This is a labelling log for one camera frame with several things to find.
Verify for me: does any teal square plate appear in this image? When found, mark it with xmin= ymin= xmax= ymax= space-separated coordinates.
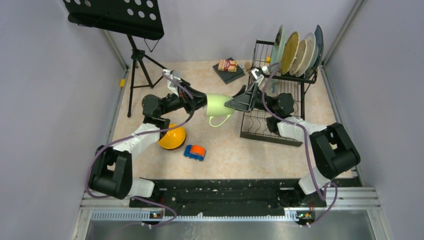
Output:
xmin=306 ymin=25 xmax=324 ymax=78

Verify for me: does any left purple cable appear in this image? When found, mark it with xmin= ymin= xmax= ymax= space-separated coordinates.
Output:
xmin=84 ymin=72 xmax=197 ymax=229

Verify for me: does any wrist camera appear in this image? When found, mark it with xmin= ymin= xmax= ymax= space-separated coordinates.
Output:
xmin=248 ymin=65 xmax=270 ymax=87
xmin=162 ymin=68 xmax=181 ymax=96

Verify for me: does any cream floral ceramic plate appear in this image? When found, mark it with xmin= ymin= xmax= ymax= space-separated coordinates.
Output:
xmin=288 ymin=39 xmax=307 ymax=76

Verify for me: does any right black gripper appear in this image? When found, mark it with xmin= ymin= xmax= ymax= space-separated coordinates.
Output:
xmin=220 ymin=82 xmax=277 ymax=115

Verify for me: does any black wire dish rack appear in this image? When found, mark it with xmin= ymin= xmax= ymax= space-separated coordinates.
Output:
xmin=240 ymin=40 xmax=318 ymax=147

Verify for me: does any light green round plate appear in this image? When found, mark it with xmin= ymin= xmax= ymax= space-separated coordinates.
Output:
xmin=269 ymin=24 xmax=286 ymax=65

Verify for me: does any yellow-rimmed patterned plate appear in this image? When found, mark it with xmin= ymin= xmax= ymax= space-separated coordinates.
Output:
xmin=280 ymin=31 xmax=300 ymax=75

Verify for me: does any blue orange toy car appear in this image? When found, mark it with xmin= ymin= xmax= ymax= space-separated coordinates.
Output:
xmin=183 ymin=144 xmax=207 ymax=162

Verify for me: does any beige mug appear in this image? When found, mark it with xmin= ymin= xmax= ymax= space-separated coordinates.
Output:
xmin=263 ymin=77 xmax=281 ymax=97

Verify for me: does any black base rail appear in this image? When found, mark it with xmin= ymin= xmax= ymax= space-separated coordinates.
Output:
xmin=79 ymin=178 xmax=382 ymax=227

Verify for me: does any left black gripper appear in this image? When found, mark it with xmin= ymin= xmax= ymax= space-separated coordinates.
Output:
xmin=159 ymin=81 xmax=214 ymax=116

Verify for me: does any wooden blocks stack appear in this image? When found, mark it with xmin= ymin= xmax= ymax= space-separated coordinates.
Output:
xmin=217 ymin=59 xmax=238 ymax=73

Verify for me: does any black music stand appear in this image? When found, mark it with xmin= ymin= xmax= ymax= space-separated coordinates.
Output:
xmin=64 ymin=0 xmax=165 ymax=117

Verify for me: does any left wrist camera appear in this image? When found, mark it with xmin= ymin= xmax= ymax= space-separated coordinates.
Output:
xmin=162 ymin=68 xmax=181 ymax=96

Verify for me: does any small wooden block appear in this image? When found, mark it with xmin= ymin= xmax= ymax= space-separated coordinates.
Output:
xmin=244 ymin=61 xmax=252 ymax=72

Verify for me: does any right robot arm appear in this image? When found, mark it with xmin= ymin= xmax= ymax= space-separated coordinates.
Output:
xmin=224 ymin=83 xmax=361 ymax=206

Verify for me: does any yellow bowl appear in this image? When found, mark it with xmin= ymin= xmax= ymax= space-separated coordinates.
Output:
xmin=158 ymin=126 xmax=187 ymax=150

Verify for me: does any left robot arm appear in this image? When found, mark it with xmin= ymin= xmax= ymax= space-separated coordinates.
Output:
xmin=85 ymin=87 xmax=207 ymax=207

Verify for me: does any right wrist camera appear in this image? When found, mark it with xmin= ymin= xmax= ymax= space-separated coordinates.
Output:
xmin=248 ymin=65 xmax=270 ymax=87

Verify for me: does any light green mug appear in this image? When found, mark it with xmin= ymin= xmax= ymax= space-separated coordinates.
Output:
xmin=203 ymin=93 xmax=235 ymax=128

